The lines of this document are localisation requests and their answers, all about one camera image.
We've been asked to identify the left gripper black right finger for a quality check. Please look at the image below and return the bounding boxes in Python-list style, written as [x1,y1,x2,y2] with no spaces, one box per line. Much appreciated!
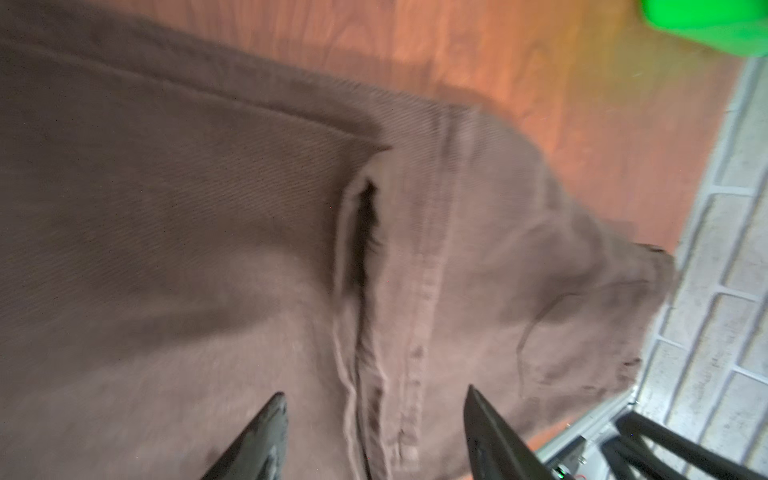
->
[463,385,553,480]

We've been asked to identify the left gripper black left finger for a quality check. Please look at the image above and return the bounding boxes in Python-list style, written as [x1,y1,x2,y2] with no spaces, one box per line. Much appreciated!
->
[201,392,288,480]

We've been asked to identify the brown trousers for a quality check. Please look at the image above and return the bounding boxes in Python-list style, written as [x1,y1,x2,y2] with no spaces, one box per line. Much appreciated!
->
[1,1,675,479]

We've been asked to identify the green plastic basket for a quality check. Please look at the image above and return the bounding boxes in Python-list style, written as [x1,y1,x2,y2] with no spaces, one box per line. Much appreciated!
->
[639,0,767,57]

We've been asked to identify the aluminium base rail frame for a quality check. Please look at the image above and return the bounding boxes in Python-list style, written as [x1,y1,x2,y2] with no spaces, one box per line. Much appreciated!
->
[536,386,638,480]

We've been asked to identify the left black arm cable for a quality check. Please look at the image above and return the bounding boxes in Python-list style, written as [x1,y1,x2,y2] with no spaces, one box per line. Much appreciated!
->
[601,410,768,480]

